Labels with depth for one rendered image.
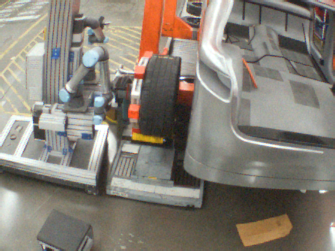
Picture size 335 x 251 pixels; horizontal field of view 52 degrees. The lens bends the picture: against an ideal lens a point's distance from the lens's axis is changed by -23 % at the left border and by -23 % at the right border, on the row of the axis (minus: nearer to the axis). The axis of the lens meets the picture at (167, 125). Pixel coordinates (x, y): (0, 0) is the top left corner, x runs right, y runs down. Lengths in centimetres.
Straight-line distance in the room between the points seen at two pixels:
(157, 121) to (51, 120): 87
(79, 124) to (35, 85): 58
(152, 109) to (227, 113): 93
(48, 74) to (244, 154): 182
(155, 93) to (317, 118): 142
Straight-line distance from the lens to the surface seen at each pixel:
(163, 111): 317
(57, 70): 344
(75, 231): 288
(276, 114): 330
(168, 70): 321
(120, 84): 327
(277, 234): 355
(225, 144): 246
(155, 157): 374
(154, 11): 372
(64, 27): 329
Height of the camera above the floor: 245
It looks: 31 degrees down
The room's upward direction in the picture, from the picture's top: 6 degrees clockwise
